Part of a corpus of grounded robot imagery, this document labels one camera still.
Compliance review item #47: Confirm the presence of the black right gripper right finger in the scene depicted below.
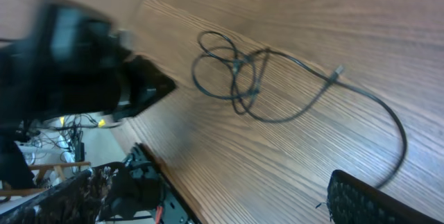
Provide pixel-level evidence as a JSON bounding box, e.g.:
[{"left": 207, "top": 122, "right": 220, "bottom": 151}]
[{"left": 326, "top": 170, "right": 441, "bottom": 224}]

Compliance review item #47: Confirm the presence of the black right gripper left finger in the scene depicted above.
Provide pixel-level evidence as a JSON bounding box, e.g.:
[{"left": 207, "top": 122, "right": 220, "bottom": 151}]
[{"left": 1, "top": 167, "right": 118, "bottom": 224}]

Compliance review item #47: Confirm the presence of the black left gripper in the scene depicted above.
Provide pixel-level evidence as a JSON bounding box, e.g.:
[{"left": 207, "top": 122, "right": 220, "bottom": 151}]
[{"left": 111, "top": 31, "right": 177, "bottom": 121}]

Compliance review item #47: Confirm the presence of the long black USB-A cable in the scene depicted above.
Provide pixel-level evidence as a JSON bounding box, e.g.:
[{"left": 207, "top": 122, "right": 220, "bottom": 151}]
[{"left": 239, "top": 49, "right": 409, "bottom": 190}]

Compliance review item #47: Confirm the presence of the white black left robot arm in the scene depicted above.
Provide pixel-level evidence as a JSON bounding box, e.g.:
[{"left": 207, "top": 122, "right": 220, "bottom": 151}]
[{"left": 1, "top": 0, "right": 176, "bottom": 189}]

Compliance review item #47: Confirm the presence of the wooden chair in background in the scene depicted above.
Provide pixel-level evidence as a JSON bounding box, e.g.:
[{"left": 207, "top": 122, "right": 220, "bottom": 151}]
[{"left": 1, "top": 162, "right": 91, "bottom": 202}]

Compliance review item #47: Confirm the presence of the background cable clutter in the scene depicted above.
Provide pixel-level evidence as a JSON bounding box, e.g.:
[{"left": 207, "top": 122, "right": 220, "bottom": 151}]
[{"left": 15, "top": 113, "right": 122, "bottom": 164}]

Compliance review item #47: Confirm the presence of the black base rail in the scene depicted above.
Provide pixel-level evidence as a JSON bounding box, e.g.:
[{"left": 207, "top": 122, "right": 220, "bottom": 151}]
[{"left": 100, "top": 143, "right": 202, "bottom": 224}]

